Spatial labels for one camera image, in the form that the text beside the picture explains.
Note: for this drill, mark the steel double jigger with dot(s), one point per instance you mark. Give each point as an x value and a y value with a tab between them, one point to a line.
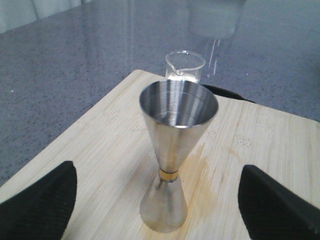
176	114

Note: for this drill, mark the clear glass beaker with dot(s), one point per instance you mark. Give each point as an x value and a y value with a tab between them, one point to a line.
184	65

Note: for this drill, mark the light wooden cutting board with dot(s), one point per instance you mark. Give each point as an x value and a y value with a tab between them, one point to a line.
115	163

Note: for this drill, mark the grey curtain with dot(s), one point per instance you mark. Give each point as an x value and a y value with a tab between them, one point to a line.
16	13

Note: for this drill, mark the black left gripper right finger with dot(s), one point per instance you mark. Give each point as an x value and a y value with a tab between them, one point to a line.
270	211

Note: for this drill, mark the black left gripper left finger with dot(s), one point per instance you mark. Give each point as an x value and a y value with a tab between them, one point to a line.
41	211

